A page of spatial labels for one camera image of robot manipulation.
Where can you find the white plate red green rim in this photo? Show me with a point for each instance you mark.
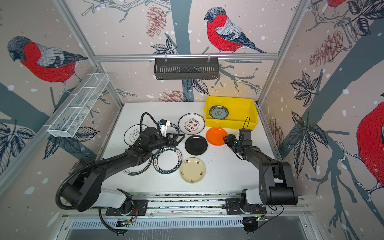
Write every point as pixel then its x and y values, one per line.
pixel 137 170

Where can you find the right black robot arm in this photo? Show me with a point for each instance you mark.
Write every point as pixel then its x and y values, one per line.
pixel 276 185

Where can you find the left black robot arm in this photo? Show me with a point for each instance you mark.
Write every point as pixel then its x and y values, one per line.
pixel 81 189

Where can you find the blue green patterned plate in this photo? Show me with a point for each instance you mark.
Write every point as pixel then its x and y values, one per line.
pixel 218 112

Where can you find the yellow plastic bin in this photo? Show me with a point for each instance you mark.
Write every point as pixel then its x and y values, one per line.
pixel 242 113

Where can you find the white plate red characters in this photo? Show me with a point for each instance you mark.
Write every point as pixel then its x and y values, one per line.
pixel 191 124

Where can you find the white wire mesh shelf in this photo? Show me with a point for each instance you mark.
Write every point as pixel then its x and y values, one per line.
pixel 81 102

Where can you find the white plate green rim upper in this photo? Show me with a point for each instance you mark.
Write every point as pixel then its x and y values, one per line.
pixel 175 127

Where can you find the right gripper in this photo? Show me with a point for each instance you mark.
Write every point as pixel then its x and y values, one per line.
pixel 230 140

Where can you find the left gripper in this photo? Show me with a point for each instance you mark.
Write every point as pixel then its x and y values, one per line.
pixel 174 142

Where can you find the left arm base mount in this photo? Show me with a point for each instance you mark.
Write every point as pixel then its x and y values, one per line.
pixel 132 208

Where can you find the white plate green rim lettered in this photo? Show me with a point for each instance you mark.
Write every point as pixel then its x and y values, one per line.
pixel 167 160

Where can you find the black hanging wire basket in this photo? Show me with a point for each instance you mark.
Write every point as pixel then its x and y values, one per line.
pixel 186 69

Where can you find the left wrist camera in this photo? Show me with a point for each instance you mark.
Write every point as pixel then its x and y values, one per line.
pixel 164 124

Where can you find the cream plate flower dots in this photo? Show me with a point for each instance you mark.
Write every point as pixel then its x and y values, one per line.
pixel 192 170

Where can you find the aluminium rail frame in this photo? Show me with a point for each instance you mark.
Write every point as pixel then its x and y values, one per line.
pixel 206 205

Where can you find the orange plate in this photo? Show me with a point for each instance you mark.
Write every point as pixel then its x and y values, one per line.
pixel 215 136

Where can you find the white plate black cloud outline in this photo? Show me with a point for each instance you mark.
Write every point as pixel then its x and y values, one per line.
pixel 132 134

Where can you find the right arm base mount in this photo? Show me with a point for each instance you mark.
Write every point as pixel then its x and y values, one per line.
pixel 238 206

